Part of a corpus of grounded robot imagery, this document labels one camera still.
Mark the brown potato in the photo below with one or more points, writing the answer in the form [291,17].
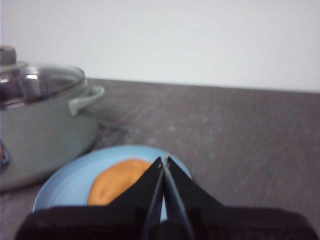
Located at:
[115,180]

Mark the pale green electric steamer pot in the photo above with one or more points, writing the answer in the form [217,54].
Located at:
[45,140]

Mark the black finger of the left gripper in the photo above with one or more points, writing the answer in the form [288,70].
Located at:
[225,222]
[100,222]

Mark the blue round plate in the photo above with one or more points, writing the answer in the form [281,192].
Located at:
[67,180]

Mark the glass lid with green knob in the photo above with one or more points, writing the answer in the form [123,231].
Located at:
[50,80]

